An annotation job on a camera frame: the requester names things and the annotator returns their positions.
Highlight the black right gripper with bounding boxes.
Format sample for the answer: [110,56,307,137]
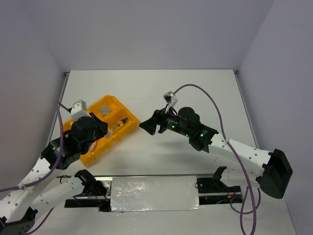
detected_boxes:
[139,103,191,137]

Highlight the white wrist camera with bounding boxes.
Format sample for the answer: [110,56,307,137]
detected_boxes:
[70,100,90,121]
[163,91,178,113]

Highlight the yellow compartment bin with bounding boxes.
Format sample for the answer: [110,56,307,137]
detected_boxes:
[63,95,140,166]

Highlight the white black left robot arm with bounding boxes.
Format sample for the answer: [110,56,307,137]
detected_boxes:
[0,113,108,235]

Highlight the silver foil covered panel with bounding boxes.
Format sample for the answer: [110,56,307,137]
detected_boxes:
[111,176,200,212]

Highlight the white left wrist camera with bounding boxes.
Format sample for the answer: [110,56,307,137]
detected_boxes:
[70,100,90,121]

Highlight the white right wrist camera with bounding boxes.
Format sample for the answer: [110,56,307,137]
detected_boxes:
[163,91,178,113]

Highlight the orange highlighter pen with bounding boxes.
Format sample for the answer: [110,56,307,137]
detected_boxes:
[89,142,96,151]

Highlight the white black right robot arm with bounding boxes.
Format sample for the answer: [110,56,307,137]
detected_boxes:
[139,107,293,199]

